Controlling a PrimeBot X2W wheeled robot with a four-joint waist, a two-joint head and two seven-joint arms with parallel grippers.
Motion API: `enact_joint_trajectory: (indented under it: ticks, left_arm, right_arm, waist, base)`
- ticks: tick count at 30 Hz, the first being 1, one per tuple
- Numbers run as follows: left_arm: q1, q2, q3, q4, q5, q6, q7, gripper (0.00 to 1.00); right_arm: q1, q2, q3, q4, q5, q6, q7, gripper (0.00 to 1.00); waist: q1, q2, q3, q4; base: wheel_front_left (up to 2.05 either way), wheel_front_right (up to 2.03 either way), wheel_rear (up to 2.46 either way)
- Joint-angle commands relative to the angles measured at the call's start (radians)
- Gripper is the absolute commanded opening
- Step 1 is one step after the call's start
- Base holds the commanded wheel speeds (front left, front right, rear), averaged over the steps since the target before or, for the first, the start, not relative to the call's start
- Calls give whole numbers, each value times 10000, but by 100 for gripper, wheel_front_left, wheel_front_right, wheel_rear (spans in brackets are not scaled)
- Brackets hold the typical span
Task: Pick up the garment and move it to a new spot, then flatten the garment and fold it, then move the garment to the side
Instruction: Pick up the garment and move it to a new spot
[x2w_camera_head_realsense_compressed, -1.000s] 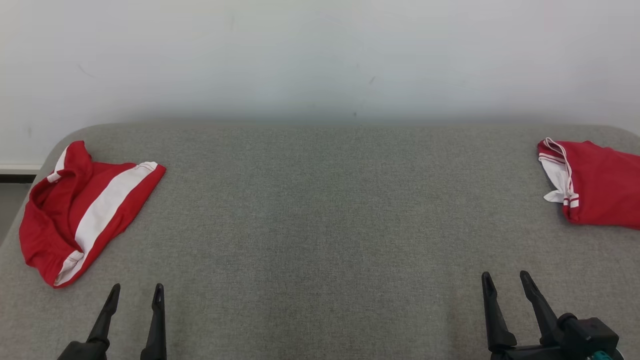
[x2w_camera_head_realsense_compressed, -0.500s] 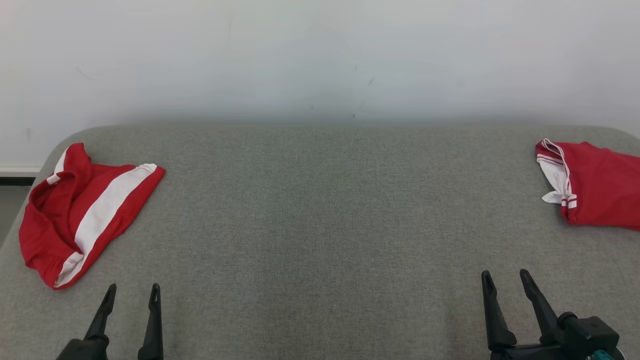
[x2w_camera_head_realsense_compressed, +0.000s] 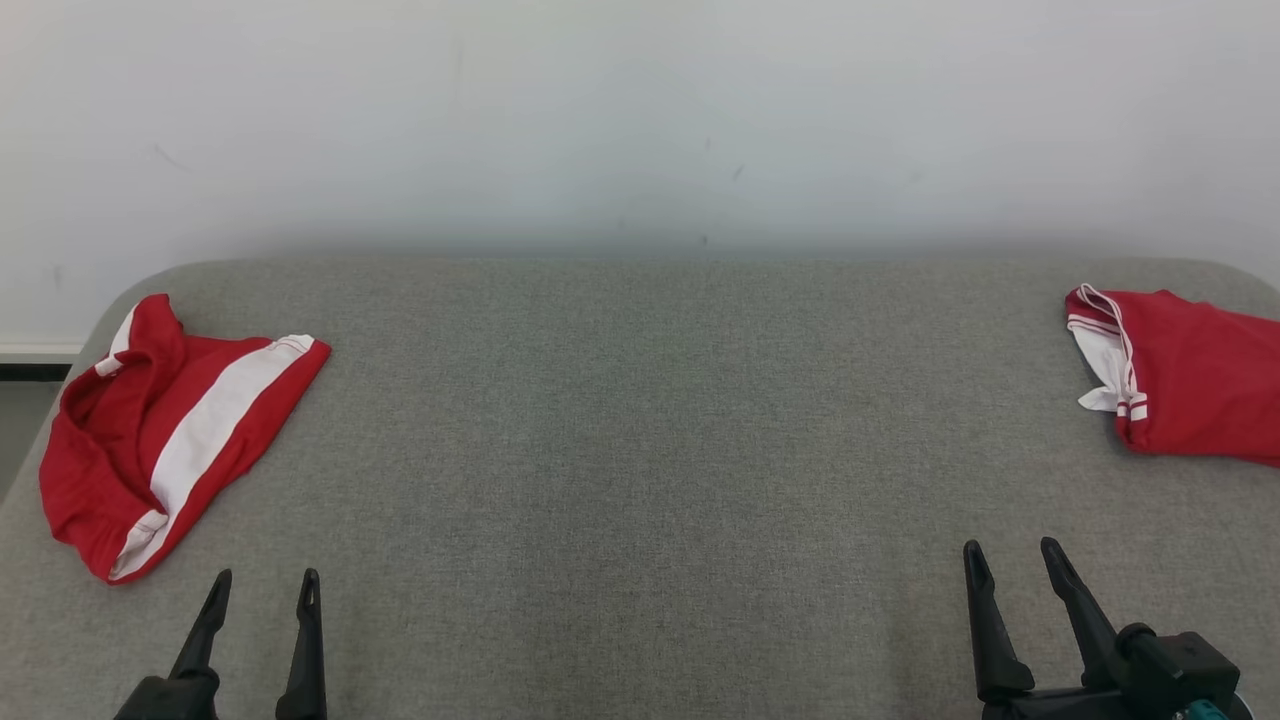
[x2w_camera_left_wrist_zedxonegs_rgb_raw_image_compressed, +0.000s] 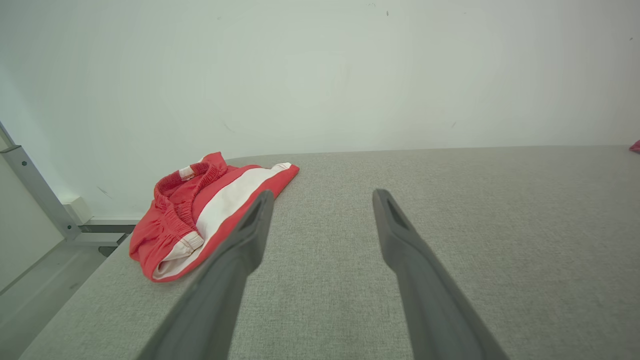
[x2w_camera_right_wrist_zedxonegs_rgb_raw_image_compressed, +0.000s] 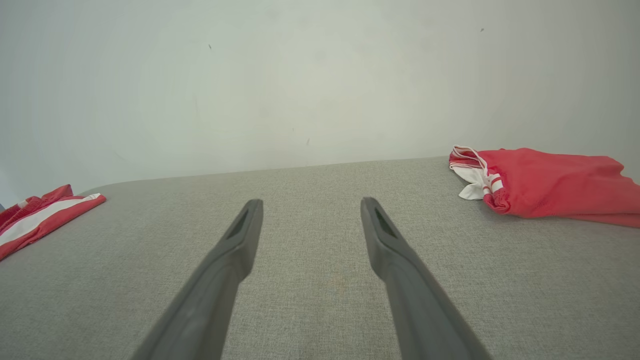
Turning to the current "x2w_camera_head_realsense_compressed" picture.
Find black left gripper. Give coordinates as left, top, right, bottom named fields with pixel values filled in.
left=112, top=568, right=328, bottom=720

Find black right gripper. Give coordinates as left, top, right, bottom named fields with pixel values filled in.
left=962, top=537, right=1141, bottom=720

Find red basketball jersey white sleeves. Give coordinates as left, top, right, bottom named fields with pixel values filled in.
left=1064, top=284, right=1280, bottom=469

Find red shorts white stripe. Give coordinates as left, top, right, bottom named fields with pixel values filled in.
left=38, top=293, right=332, bottom=586

